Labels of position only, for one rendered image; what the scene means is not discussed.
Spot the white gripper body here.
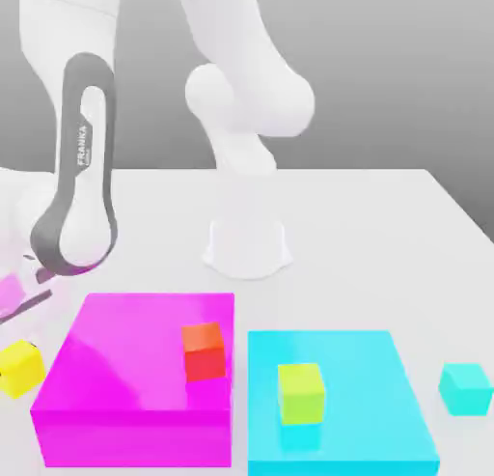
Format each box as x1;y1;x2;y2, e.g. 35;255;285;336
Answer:
0;272;55;331

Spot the small yellow cube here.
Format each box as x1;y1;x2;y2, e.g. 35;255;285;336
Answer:
0;338;47;401

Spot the small red cube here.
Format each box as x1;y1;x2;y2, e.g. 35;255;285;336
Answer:
180;321;228;384

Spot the small lime green cube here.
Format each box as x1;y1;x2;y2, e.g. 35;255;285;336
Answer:
276;362;326;427

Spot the small turquoise cube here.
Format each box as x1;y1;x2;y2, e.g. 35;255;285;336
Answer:
437;362;494;418

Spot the large magenta box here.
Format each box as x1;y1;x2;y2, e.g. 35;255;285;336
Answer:
29;292;236;469

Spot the large cyan box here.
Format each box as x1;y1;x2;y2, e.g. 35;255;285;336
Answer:
246;329;442;476

